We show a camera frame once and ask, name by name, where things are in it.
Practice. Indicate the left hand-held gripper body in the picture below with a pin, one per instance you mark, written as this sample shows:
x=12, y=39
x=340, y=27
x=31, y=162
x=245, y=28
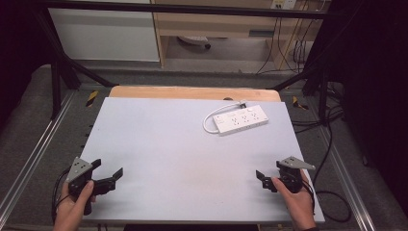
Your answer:
x=78, y=168

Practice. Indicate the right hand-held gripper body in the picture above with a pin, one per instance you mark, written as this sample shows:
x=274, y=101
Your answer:
x=292, y=178

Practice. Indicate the person's right hand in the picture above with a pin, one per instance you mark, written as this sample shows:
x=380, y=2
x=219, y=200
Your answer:
x=300, y=207

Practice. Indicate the person's left hand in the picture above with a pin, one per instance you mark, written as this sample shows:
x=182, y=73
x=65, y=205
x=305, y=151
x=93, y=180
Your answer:
x=72, y=211

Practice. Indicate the white power strip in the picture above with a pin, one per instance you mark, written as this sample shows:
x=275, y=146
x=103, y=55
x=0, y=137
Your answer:
x=242, y=120

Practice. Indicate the yellow black striped tape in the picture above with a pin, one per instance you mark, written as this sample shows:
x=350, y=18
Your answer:
x=299, y=103
x=92, y=98

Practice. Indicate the wooden table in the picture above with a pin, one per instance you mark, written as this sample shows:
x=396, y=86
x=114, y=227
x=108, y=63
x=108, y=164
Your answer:
x=192, y=93

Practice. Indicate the black curtain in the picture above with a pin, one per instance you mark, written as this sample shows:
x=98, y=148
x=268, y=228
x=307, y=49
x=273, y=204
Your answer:
x=19, y=48
x=375, y=96

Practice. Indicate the white cabinet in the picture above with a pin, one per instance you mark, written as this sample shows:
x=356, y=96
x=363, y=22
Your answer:
x=102, y=33

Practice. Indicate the white chair base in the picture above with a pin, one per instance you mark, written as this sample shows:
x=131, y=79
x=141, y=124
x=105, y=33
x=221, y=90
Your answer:
x=194, y=40

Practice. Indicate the wooden desk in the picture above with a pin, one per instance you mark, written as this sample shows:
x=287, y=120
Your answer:
x=211, y=27

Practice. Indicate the aluminium floor rail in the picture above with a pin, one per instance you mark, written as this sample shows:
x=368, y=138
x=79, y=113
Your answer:
x=346, y=179
x=32, y=160

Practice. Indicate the white wall socket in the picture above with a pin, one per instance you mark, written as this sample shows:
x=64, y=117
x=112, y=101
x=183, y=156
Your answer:
x=283, y=4

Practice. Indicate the black metal frame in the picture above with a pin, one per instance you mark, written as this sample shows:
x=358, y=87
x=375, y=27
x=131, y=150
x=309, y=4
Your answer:
x=179, y=8

